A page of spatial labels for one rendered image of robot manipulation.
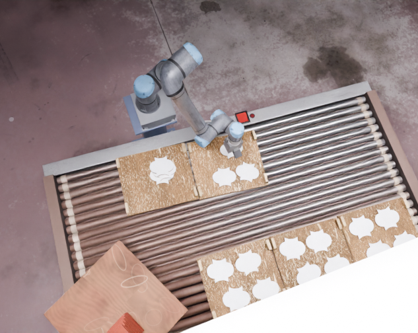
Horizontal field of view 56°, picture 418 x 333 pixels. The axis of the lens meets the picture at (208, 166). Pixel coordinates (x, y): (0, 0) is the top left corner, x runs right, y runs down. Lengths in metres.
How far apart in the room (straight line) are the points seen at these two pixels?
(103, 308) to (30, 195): 1.57
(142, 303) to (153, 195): 0.58
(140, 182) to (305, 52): 2.22
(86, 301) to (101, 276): 0.13
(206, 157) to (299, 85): 1.63
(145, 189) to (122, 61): 1.73
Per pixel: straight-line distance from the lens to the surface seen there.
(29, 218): 3.41
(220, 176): 2.27
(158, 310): 2.09
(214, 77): 3.61
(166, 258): 2.21
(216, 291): 2.19
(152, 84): 2.21
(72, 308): 2.16
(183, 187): 2.25
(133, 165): 2.31
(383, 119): 2.66
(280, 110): 2.50
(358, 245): 2.39
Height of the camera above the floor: 3.12
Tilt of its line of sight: 73 degrees down
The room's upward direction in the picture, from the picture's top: 8 degrees clockwise
